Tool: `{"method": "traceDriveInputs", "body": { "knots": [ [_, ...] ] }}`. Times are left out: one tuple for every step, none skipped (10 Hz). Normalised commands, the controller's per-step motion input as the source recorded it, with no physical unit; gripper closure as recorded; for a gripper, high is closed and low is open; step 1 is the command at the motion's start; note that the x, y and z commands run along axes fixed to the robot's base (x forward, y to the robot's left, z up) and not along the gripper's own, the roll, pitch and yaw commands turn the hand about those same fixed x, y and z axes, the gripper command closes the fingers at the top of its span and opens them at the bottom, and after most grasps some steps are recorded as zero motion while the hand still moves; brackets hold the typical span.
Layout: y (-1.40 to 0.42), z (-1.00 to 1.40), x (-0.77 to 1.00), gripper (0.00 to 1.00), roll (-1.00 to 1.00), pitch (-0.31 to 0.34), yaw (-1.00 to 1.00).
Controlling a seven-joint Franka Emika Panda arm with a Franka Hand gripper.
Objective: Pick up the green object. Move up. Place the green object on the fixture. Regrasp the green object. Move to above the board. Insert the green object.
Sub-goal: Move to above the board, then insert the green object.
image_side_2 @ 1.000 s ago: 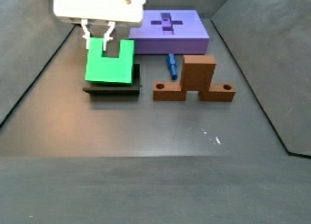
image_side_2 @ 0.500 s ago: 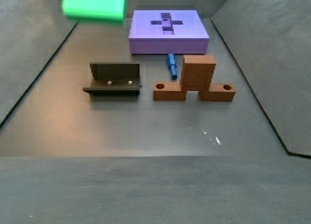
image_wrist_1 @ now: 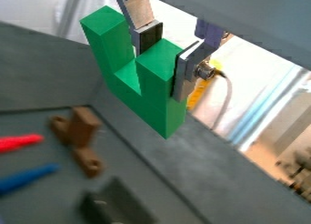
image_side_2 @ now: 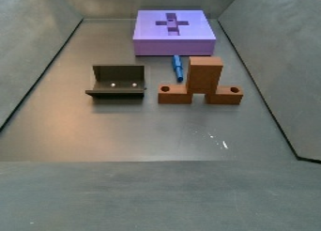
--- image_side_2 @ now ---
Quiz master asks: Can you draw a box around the blue peg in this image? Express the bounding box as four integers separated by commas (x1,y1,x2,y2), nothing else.
172,55,184,83

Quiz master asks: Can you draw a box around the brown T-shaped block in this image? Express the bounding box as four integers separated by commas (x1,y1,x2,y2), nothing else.
158,56,244,104

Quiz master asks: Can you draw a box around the purple board with cross slot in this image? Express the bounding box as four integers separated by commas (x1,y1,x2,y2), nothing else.
133,10,216,56

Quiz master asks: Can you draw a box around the black angle fixture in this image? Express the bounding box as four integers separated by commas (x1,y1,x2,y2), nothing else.
86,65,146,98

